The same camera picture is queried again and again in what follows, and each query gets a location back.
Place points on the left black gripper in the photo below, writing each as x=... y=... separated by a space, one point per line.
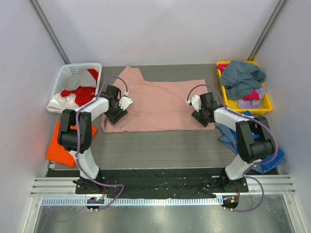
x=117 y=115

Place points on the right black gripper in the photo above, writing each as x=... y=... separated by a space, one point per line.
x=201 y=118

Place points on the pink printed t shirt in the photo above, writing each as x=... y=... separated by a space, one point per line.
x=157 y=106

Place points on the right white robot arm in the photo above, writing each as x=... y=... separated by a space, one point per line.
x=254 y=139

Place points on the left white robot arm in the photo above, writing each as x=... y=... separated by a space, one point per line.
x=75 y=134

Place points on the blue checkered shirt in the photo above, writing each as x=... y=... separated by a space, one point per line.
x=229 y=137

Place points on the red cloth in basket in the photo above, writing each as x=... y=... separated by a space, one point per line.
x=83 y=94

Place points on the grey cloth in basket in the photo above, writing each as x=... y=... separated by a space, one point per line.
x=82 y=78

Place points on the grey blue t shirt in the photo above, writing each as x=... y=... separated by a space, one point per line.
x=240 y=77

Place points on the lilac cloth in bin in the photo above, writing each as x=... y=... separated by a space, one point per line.
x=252 y=101

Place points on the magenta cloth in bin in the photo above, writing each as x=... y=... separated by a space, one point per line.
x=251 y=95

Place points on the white cloth in basket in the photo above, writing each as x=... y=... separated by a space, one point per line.
x=58 y=103

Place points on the yellow plastic bin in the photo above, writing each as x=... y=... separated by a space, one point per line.
x=264 y=106

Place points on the white plastic basket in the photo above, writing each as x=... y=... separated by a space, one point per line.
x=67 y=70

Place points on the orange folded t shirt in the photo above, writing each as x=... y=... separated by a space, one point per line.
x=57 y=153

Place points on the blue folded t shirt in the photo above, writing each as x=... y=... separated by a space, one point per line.
x=279 y=160

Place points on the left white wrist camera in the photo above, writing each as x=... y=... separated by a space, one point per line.
x=125 y=101

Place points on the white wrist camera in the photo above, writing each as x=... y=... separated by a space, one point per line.
x=195 y=102
x=125 y=101

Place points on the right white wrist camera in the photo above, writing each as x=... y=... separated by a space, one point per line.
x=195 y=102

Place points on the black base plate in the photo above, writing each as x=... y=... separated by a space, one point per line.
x=177 y=183

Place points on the white slotted cable duct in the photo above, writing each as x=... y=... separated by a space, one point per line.
x=97 y=201

